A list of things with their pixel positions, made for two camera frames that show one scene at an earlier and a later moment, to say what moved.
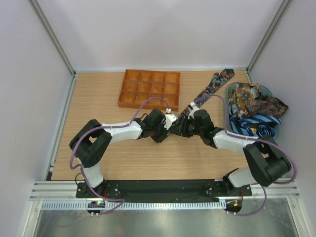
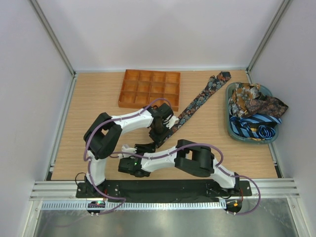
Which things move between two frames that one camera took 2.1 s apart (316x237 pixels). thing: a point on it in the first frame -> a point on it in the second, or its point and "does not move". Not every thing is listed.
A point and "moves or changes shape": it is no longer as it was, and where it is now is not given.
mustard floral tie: x=242 y=92 does not move
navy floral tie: x=218 y=80 moves or changes shape
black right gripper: x=180 y=128 -> x=147 y=147
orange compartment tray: x=138 y=85 does not move
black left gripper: x=162 y=137 does not move
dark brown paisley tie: x=265 y=104 does not move
